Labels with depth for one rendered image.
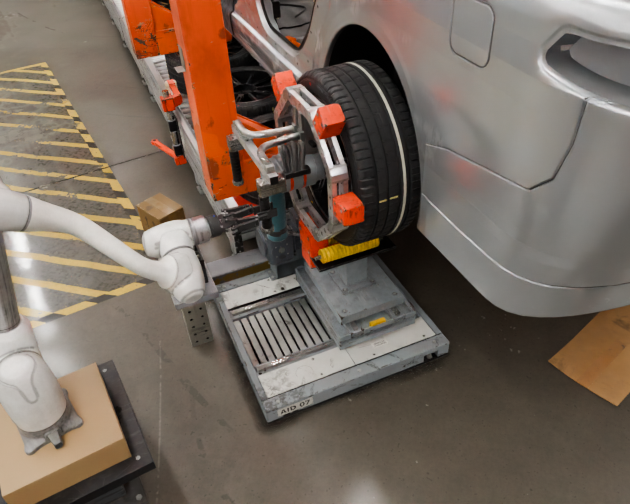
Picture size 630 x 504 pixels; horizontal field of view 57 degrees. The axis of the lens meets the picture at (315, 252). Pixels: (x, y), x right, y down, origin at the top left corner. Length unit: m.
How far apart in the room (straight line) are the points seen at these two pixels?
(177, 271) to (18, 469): 0.76
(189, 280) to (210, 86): 0.90
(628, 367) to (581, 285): 1.17
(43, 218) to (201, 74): 0.96
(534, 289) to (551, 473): 0.90
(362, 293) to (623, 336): 1.15
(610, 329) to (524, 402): 0.60
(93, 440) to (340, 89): 1.36
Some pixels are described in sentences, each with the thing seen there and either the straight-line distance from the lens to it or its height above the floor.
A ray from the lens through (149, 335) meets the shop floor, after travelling 2.84.
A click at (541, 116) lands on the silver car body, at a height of 1.36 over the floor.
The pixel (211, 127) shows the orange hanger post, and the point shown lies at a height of 0.87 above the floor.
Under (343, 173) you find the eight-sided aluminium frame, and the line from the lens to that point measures 1.92.
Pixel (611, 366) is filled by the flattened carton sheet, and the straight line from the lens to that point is 2.76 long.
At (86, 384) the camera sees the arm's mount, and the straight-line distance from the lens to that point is 2.18.
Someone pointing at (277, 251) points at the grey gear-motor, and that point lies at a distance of 2.64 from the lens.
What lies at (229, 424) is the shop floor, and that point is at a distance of 2.43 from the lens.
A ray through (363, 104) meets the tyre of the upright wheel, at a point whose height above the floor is 1.13.
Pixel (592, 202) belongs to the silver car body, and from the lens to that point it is 1.46.
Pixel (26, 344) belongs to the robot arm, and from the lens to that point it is 2.08.
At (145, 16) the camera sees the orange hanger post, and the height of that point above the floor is 0.79.
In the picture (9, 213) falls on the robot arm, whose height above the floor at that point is 1.15.
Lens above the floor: 1.97
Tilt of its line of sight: 39 degrees down
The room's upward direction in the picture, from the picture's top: 4 degrees counter-clockwise
